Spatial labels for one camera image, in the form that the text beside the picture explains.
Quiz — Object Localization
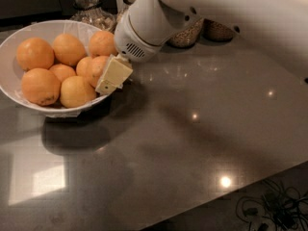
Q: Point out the orange center small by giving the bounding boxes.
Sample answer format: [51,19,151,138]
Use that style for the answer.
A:
[49,64,76,82]

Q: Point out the orange right front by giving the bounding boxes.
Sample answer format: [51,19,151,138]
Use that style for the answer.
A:
[86,56,108,88]

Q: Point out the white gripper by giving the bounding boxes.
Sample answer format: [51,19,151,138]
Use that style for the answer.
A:
[94,0,204,96]

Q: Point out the orange top right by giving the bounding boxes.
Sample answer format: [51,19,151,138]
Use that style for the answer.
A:
[89,31,117,57]

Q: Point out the orange top middle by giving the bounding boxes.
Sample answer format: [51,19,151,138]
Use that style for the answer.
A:
[52,34,87,66]

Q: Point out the white bowl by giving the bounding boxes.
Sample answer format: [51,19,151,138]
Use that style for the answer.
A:
[0,20,109,117]

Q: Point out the glass jar light grains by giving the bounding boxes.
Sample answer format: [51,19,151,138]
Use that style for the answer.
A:
[167,19,203,48]

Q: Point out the orange center behind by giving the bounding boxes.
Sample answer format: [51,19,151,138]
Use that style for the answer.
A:
[76,57,92,77]

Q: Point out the glass jar far left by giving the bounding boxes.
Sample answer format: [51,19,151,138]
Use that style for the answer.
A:
[71,0,116,32]

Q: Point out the orange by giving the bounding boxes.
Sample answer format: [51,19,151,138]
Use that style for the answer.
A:
[16,38,54,71]
[86,56,108,88]
[52,34,87,66]
[89,31,117,57]
[21,68,61,106]
[60,76,96,108]
[76,57,92,77]

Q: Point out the glass jar brown grains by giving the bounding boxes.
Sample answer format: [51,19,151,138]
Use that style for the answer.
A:
[203,19,234,42]

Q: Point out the orange bottom middle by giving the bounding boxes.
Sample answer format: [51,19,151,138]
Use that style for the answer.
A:
[60,76,96,108]

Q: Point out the orange top left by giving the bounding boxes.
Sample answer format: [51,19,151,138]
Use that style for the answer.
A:
[16,38,54,71]

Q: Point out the orange bottom left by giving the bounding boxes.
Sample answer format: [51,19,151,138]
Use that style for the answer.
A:
[21,68,61,106]

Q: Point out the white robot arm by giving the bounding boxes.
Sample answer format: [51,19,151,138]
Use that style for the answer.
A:
[114,0,308,79]

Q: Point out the black cables on floor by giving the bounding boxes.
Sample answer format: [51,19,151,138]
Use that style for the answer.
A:
[235,177,308,231]

